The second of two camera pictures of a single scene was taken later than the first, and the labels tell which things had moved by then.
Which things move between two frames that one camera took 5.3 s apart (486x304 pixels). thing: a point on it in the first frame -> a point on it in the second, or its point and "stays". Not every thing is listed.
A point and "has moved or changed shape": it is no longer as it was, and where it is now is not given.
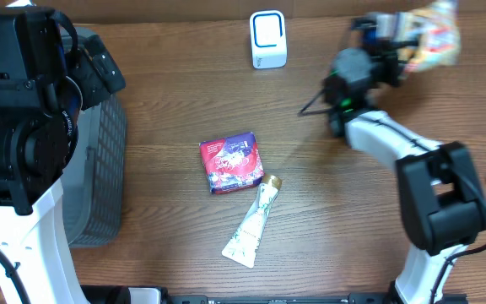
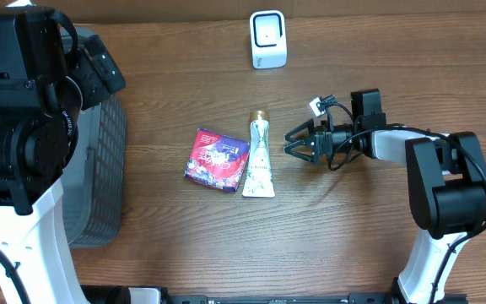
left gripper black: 99,87 stays
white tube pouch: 243,241 -> 259,178
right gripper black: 391,63 -> 320,142
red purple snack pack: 232,162 has moved or changed shape
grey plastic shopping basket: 94,184 stays
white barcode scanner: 268,39 stays
